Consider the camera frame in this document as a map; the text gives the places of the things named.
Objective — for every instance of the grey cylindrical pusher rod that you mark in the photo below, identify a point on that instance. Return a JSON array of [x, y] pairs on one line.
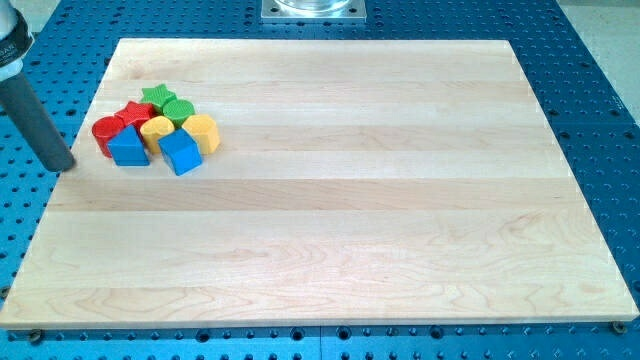
[[29, 116]]

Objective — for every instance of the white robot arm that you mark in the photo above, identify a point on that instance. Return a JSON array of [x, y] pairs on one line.
[[16, 40]]

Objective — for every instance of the red star block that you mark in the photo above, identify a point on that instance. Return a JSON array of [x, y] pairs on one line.
[[136, 114]]

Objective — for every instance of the green star block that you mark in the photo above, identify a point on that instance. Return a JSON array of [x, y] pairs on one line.
[[158, 96]]

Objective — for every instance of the green circle block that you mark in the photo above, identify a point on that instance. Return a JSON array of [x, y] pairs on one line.
[[177, 111]]

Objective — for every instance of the red cylinder block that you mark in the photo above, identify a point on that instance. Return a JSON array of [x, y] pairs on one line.
[[104, 129]]

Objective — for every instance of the blue triangular block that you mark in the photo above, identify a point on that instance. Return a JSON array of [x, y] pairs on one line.
[[127, 149]]

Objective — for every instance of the yellow heart block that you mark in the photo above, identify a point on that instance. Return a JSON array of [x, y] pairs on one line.
[[153, 130]]

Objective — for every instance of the blue cube block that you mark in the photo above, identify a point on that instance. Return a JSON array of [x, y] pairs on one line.
[[180, 151]]

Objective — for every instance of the yellow hexagon block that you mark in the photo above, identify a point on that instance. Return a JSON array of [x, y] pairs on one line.
[[203, 129]]

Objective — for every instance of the light wooden board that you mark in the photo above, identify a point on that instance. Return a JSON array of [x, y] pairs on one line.
[[357, 182]]

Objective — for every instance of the blue perforated table plate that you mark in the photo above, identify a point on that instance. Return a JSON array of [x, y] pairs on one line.
[[594, 126]]

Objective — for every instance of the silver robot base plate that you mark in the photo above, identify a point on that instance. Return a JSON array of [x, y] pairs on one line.
[[325, 10]]

